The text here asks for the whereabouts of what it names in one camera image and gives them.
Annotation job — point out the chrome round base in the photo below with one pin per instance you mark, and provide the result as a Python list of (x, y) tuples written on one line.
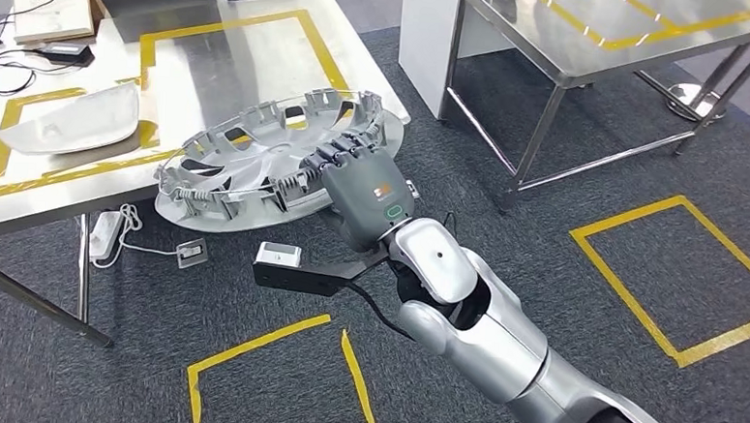
[(689, 98)]

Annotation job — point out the yellow tape on table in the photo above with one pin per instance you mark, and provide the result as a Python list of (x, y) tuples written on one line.
[(680, 31)]

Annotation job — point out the steel top table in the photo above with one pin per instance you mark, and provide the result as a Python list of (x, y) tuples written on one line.
[(550, 46)]

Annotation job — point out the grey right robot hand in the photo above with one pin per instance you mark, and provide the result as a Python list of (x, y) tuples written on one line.
[(366, 193)]

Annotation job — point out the white power strip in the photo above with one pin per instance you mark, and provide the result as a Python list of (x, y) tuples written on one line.
[(105, 237)]

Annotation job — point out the yellow tape on workbench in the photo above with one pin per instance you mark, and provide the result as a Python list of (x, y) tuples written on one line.
[(62, 177), (231, 23)]

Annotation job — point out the silver plastic wheel cover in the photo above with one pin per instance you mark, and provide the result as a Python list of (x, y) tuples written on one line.
[(269, 156)]

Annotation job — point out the white foam sheet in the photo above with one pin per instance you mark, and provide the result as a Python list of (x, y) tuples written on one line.
[(51, 13)]

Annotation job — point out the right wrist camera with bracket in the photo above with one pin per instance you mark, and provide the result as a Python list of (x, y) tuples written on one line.
[(278, 255)]

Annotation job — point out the black power adapter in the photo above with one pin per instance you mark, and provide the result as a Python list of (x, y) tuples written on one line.
[(69, 53)]

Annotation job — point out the grey socket plate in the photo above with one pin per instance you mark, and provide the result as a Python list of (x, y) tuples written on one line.
[(192, 254)]

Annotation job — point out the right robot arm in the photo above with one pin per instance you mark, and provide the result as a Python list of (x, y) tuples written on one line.
[(490, 344)]

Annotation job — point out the steel top workbench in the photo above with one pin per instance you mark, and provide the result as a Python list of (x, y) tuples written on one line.
[(228, 67)]

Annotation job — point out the white curved car part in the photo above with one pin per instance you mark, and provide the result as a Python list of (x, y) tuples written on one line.
[(71, 123)]

